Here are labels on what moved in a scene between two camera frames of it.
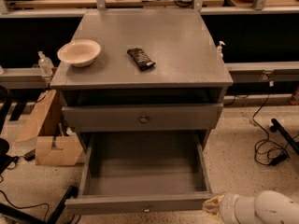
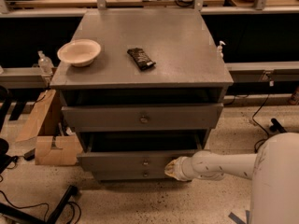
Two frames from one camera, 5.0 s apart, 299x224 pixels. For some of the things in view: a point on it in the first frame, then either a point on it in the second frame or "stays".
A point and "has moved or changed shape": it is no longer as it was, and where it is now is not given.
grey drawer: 146,172 has moved or changed shape
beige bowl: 80,52 stays
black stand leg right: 277,127 stays
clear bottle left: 46,64 stays
